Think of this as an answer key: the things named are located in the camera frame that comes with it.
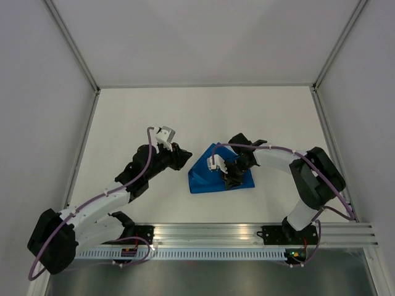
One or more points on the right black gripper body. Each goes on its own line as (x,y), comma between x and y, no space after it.
(236,171)

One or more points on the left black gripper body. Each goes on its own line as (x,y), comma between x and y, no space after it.
(166,158)

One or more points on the blue cloth napkin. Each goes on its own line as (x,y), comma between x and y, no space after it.
(202,180)

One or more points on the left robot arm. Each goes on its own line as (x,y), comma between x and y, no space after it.
(59,236)

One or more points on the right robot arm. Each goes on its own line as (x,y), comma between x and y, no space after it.
(315,176)

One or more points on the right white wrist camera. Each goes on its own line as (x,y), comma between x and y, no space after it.
(215,162)

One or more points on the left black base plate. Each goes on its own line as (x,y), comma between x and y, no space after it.
(145,232)

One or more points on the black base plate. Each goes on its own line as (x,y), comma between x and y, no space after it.
(279,235)
(145,232)

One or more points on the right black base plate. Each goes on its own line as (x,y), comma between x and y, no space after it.
(279,235)

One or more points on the aluminium front rail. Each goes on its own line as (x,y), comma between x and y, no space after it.
(206,235)

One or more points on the white slotted cable duct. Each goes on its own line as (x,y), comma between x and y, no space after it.
(116,253)

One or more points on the left aluminium frame post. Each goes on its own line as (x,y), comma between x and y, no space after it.
(71,44)

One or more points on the aluminium frame post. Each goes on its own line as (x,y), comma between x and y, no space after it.
(71,44)
(340,42)

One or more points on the right aluminium frame post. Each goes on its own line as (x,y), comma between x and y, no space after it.
(340,42)

